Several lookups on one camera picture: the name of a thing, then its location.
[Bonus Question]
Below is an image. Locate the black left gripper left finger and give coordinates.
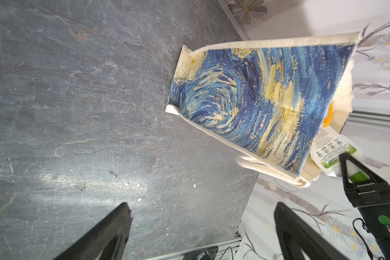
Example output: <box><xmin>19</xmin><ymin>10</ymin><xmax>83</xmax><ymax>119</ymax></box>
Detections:
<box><xmin>56</xmin><ymin>202</ymin><xmax>132</xmax><ymax>260</ymax></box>

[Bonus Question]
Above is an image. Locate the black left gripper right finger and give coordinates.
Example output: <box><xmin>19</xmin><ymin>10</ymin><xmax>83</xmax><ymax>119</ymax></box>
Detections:
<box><xmin>274</xmin><ymin>202</ymin><xmax>346</xmax><ymax>260</ymax></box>

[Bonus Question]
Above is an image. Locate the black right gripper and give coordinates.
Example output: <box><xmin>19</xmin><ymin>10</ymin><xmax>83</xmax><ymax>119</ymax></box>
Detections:
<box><xmin>339</xmin><ymin>152</ymin><xmax>390</xmax><ymax>260</ymax></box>

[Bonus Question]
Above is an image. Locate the white bottle green cap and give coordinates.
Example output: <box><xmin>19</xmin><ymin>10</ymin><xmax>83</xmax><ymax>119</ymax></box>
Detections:
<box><xmin>310</xmin><ymin>126</ymin><xmax>366</xmax><ymax>177</ymax></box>

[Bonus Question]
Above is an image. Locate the orange pump soap bottle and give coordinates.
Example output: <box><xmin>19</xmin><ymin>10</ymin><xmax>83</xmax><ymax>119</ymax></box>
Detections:
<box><xmin>322</xmin><ymin>102</ymin><xmax>335</xmax><ymax>128</ymax></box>

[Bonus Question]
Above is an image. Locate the cream starry night tote bag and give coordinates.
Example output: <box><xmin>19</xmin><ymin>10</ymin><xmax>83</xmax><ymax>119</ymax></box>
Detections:
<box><xmin>165</xmin><ymin>32</ymin><xmax>361</xmax><ymax>188</ymax></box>

